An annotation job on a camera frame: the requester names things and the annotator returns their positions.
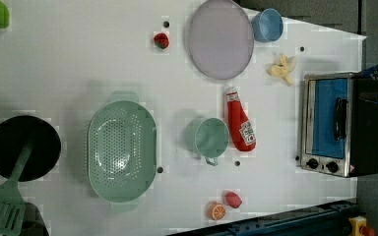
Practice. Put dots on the red ketchup bottle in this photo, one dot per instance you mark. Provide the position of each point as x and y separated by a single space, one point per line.
242 134

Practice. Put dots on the green oval strainer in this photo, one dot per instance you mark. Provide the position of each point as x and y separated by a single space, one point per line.
122 151

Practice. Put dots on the green mug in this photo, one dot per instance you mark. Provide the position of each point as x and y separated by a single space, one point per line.
208 138

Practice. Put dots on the red toy strawberry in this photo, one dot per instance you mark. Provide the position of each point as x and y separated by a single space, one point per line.
161 40

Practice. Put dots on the lilac round plate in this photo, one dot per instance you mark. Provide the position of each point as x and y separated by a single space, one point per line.
220 39

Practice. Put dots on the toy orange half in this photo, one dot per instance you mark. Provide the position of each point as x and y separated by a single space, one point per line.
217 211

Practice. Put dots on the peeled toy banana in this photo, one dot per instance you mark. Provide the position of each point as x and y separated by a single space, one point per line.
283 69

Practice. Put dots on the blue bowl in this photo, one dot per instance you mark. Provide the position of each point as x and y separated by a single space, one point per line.
268 25

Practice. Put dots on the silver toaster oven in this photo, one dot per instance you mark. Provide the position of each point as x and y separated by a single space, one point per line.
339 132

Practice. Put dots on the black frying pan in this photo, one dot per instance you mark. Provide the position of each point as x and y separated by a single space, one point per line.
45 151

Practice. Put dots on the yellow red clamp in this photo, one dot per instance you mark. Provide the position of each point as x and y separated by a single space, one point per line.
359 227

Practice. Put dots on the green slotted spatula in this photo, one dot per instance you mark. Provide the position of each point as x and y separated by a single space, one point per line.
12 204

